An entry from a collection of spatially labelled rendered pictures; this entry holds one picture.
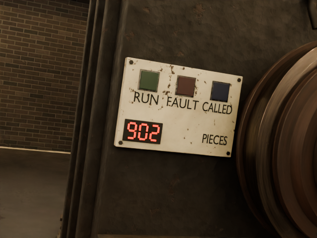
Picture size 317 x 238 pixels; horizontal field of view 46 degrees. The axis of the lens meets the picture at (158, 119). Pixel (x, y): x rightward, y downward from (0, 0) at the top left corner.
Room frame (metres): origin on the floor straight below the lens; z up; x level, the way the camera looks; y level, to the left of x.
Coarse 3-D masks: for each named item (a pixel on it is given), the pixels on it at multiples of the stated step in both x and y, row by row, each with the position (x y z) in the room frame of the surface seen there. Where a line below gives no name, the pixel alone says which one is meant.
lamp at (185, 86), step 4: (180, 76) 0.77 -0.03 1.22; (180, 80) 0.77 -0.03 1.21; (184, 80) 0.78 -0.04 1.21; (188, 80) 0.78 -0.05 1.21; (192, 80) 0.78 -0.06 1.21; (180, 84) 0.77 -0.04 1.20; (184, 84) 0.78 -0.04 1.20; (188, 84) 0.78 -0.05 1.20; (192, 84) 0.78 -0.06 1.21; (180, 88) 0.77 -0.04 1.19; (184, 88) 0.78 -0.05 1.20; (188, 88) 0.78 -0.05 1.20; (192, 88) 0.78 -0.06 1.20; (180, 92) 0.77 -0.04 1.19; (184, 92) 0.78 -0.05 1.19; (188, 92) 0.78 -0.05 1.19; (192, 92) 0.78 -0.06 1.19
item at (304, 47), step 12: (300, 48) 0.78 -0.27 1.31; (264, 84) 0.76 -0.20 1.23; (252, 96) 0.75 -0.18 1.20; (240, 120) 0.83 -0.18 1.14; (240, 132) 0.75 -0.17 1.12; (240, 144) 0.75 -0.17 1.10; (240, 156) 0.75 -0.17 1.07; (240, 168) 0.75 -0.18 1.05; (240, 180) 0.76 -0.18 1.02; (252, 204) 0.76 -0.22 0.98
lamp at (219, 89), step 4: (216, 84) 0.80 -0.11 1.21; (220, 84) 0.80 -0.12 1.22; (224, 84) 0.80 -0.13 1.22; (216, 88) 0.80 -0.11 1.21; (220, 88) 0.80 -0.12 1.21; (224, 88) 0.80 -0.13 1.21; (228, 88) 0.81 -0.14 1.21; (212, 92) 0.80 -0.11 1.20; (216, 92) 0.80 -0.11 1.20; (220, 92) 0.80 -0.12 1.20; (224, 92) 0.80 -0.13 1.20; (212, 96) 0.80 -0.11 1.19; (216, 96) 0.80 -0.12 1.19; (220, 96) 0.80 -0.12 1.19; (224, 96) 0.80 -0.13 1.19; (224, 100) 0.80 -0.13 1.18
